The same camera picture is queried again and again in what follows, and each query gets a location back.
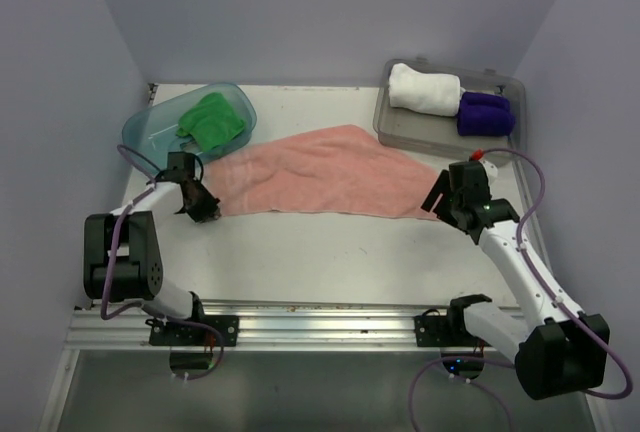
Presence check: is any dark purple towel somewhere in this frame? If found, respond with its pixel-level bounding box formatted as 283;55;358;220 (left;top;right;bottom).
456;106;516;137

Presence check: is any pink towel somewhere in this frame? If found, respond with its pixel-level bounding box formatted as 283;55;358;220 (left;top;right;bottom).
204;125;438;220

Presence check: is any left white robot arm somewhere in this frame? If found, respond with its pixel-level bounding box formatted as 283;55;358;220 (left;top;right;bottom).
83;171;220;345

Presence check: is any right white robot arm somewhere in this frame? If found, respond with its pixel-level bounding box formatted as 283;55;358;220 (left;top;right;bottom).
422;161;610;400

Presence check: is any grey transparent plastic tray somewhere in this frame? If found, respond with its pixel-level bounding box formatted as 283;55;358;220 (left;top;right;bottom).
373;59;527;160

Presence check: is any green towel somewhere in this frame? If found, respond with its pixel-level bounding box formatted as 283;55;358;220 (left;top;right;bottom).
176;92;246;152

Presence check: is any teal plastic bin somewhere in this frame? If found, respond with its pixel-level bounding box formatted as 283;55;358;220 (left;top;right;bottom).
122;83;257;168

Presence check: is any rolled purple towel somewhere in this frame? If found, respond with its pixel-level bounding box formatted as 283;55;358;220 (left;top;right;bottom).
460;91;511;111

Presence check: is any rolled white towel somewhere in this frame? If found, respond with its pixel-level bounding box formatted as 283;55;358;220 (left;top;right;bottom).
388;63;464;117

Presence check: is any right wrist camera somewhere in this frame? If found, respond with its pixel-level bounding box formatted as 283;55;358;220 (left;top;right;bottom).
448;160;492;205

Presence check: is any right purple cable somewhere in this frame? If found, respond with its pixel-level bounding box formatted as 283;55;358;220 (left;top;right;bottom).
407;148;634;432

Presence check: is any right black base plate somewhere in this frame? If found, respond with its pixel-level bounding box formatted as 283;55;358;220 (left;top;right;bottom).
413;307;504;348

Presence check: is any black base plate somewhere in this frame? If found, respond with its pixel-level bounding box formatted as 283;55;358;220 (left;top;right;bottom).
413;307;504;348
145;304;240;347

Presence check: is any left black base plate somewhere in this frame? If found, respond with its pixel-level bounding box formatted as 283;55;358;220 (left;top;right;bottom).
145;304;240;347

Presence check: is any aluminium mounting rail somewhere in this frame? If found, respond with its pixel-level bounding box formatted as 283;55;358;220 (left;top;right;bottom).
64;301;428;352

